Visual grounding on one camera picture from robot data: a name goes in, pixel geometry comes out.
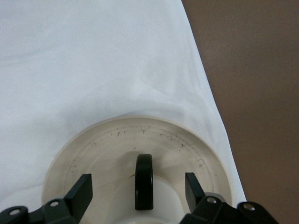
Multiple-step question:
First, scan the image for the off-white gray round plate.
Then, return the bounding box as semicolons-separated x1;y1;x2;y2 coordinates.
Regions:
41;116;235;224

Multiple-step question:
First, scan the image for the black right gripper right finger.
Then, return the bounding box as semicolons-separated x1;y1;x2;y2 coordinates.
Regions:
181;172;279;224

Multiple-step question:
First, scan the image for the white cloth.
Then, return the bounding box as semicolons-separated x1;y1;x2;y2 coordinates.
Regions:
0;0;248;224

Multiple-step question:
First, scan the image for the white mug with black handle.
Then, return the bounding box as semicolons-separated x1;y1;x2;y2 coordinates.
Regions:
119;153;187;224

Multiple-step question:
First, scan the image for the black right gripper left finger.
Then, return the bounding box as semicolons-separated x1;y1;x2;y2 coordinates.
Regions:
0;173;93;224

